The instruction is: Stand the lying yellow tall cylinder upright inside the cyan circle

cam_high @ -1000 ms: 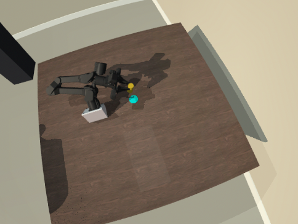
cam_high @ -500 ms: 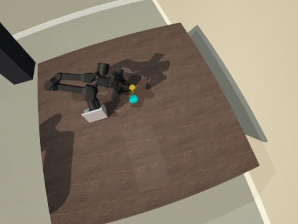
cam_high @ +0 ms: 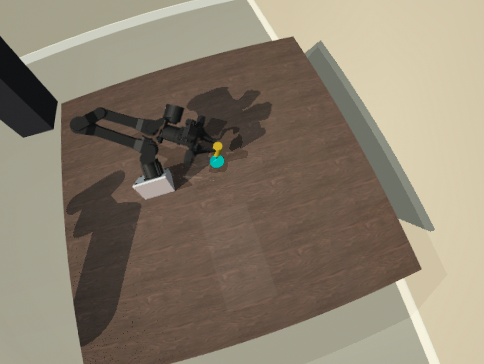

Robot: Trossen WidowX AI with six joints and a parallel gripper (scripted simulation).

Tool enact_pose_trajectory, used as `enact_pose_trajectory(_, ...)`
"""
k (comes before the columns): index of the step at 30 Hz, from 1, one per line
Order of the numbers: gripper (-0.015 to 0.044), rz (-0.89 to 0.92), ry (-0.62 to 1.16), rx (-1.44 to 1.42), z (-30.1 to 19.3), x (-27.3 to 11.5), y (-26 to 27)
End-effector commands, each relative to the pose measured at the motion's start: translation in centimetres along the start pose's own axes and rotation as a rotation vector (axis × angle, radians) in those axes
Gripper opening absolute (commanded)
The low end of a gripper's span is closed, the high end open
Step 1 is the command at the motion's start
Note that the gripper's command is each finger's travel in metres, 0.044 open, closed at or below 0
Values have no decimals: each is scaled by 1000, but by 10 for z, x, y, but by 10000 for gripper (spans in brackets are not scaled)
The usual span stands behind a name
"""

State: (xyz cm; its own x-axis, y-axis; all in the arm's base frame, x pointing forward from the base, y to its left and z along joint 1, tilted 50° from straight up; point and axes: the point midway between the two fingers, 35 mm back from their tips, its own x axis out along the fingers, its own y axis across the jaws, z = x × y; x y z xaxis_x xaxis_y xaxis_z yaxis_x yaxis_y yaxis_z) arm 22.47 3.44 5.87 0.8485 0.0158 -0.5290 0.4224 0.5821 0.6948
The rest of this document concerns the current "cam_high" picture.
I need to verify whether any cyan circle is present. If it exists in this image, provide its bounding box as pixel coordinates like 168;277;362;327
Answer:
210;155;224;168

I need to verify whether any yellow tall cylinder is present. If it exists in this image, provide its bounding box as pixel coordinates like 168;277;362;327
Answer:
212;142;222;157

